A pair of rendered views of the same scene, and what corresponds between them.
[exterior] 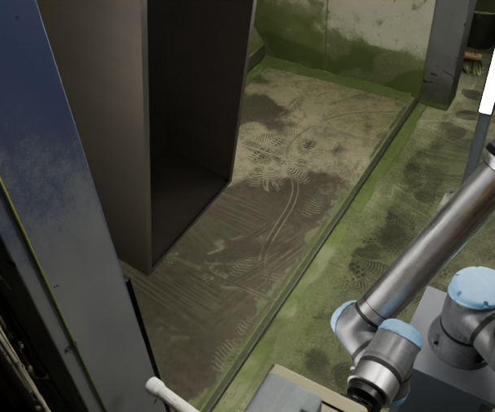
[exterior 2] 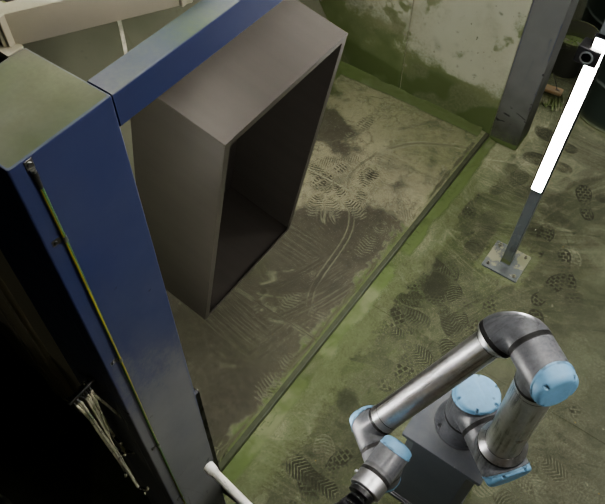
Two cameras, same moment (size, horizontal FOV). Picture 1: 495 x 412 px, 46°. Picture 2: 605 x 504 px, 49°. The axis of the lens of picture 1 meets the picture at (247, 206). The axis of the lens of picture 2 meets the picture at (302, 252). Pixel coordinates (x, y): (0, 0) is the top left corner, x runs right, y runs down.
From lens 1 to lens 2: 0.75 m
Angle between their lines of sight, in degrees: 10
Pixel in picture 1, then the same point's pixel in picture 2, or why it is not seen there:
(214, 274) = (264, 306)
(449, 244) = (442, 388)
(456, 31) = (534, 79)
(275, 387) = not seen: outside the picture
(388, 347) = (383, 460)
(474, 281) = (472, 389)
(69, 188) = (167, 360)
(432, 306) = not seen: hidden behind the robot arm
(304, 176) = (361, 211)
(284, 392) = not seen: outside the picture
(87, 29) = (175, 154)
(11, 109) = (139, 336)
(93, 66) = (177, 177)
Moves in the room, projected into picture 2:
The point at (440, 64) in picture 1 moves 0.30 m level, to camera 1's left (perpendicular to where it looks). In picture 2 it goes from (514, 107) to (462, 105)
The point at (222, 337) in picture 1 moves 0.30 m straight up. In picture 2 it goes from (266, 369) to (264, 338)
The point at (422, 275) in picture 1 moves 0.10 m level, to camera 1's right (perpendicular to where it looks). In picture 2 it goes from (420, 404) to (456, 405)
